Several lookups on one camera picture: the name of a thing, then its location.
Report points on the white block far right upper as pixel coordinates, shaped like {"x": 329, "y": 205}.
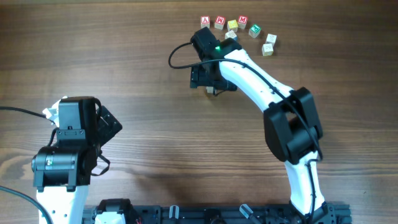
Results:
{"x": 271, "y": 39}

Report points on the white blue-sided block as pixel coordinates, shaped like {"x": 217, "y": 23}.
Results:
{"x": 231, "y": 35}
{"x": 209, "y": 89}

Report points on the green letter block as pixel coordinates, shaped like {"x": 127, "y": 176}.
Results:
{"x": 254, "y": 31}

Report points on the red M block right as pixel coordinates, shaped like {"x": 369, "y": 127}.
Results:
{"x": 242, "y": 21}

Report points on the red M block left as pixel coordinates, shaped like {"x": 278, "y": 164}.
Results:
{"x": 219, "y": 22}

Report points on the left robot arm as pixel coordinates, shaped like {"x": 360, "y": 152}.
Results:
{"x": 63, "y": 169}

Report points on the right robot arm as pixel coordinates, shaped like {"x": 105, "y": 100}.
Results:
{"x": 291, "y": 123}

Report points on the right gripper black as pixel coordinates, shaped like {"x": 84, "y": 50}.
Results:
{"x": 198, "y": 79}

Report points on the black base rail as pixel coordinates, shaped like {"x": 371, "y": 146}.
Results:
{"x": 122, "y": 211}

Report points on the yellow top block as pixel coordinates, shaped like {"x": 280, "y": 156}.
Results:
{"x": 232, "y": 25}

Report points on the white yellow-sided block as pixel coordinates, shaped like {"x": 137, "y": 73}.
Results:
{"x": 267, "y": 49}

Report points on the red A block top row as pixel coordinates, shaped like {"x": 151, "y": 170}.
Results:
{"x": 205, "y": 22}

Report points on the red m block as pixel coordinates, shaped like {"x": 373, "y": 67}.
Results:
{"x": 242, "y": 21}
{"x": 219, "y": 22}

